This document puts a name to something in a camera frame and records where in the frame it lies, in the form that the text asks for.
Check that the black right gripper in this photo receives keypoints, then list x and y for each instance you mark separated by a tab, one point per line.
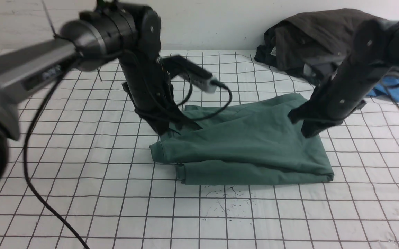
336	98

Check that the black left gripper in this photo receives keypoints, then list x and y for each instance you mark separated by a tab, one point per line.
148	85

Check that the green long-sleeved shirt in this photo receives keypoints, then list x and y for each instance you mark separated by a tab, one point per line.
248	144

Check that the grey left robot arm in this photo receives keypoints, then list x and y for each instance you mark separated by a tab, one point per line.
114	30

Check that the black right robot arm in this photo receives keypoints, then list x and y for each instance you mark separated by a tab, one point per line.
374	51

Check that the dark brown garment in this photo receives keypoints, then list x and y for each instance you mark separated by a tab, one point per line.
318	41

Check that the dark green garment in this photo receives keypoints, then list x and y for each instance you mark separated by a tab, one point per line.
273	51

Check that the blue garment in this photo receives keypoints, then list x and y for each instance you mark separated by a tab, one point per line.
387	87

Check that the white grid tablecloth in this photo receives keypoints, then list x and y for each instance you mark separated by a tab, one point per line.
89	158

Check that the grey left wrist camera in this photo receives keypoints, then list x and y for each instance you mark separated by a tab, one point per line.
178	66

